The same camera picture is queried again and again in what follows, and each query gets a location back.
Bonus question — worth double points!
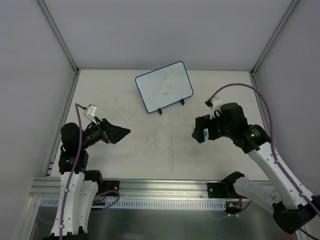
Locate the left black stand foot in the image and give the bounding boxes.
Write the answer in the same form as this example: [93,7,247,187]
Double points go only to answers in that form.
[157,108,163,115]

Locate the blue framed whiteboard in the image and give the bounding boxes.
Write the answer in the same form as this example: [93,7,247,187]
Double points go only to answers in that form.
[135,61,194,114]

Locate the left aluminium frame post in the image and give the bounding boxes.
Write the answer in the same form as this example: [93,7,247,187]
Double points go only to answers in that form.
[36,0,79,73]

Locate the blue whiteboard eraser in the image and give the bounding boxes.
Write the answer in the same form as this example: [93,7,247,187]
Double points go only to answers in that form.
[193,127,208,137]

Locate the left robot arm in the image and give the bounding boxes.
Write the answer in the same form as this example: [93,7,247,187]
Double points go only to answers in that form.
[48,117,131,240]

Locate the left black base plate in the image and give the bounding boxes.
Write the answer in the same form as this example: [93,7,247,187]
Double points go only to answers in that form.
[102,180,121,198]

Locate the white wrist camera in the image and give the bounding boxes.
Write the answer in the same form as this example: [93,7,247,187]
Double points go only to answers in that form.
[205,97,224,119]
[83,104,98,124]

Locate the aluminium frame post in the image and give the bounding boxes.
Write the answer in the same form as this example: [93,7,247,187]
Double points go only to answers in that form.
[250,0,301,75]
[36,0,79,73]

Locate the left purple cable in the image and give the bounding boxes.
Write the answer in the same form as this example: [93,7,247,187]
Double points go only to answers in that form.
[58,103,121,240]

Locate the white slotted cable duct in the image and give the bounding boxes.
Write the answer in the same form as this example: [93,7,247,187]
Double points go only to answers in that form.
[39,196,253,211]

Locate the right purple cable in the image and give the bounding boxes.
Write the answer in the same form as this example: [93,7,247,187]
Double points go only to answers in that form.
[210,83,320,240]

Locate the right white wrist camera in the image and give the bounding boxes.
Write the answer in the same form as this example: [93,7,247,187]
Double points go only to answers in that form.
[205,97,224,119]

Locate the aluminium mounting rail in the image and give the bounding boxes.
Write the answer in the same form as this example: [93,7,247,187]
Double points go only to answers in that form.
[28,176,276,199]

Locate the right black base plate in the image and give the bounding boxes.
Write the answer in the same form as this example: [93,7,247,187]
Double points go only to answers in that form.
[206,182,228,199]

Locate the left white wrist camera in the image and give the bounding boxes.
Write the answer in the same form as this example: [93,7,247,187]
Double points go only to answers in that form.
[83,104,98,124]

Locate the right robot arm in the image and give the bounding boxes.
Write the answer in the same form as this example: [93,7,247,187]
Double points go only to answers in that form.
[192,102,320,234]

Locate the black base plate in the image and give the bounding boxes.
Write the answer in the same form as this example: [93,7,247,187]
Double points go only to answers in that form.
[102,180,121,198]
[206,182,228,199]

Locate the right aluminium frame post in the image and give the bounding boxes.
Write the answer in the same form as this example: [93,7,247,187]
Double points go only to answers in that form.
[250,0,301,75]

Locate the purple cable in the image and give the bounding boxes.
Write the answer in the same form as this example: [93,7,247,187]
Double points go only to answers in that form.
[58,103,121,240]
[210,83,320,240]

